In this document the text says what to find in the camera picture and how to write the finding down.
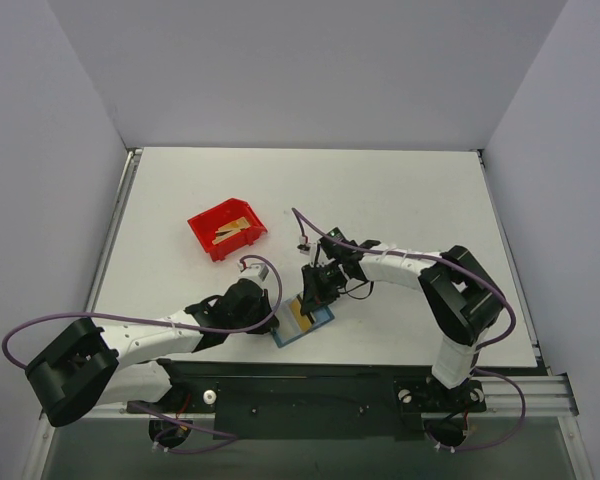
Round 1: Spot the gold VIP card small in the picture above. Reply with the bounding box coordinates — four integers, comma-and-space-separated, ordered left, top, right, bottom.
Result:
289, 297, 314, 333

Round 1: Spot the blue leather card holder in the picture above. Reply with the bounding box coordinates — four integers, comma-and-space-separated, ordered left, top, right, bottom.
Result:
272, 295, 335, 348

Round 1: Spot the red plastic bin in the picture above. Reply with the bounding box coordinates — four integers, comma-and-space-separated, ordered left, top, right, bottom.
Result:
187, 198, 268, 262

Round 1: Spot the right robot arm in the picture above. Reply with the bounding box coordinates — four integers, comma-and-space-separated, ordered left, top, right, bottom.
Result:
297, 228, 505, 409

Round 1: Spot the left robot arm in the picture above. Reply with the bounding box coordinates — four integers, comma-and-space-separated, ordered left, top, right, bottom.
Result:
25, 279, 281, 427

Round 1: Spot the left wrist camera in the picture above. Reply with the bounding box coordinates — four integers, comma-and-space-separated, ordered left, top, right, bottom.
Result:
238, 262, 270, 287

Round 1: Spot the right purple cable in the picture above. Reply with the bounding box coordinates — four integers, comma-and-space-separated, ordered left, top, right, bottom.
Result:
291, 207, 526, 455

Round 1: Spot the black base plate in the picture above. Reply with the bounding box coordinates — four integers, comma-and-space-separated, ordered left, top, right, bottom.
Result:
127, 360, 486, 440

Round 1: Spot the right aluminium side rail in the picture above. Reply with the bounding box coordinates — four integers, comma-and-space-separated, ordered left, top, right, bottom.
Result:
474, 149, 549, 371

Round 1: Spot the aluminium side rail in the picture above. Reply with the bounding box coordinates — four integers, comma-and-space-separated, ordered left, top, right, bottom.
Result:
474, 149, 549, 371
84, 148, 144, 312

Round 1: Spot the left aluminium side rail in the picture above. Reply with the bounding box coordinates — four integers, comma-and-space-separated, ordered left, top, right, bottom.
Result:
84, 148, 144, 312

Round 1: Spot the aluminium front rail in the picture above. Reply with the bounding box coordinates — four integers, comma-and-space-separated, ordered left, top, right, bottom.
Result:
84, 371, 577, 417

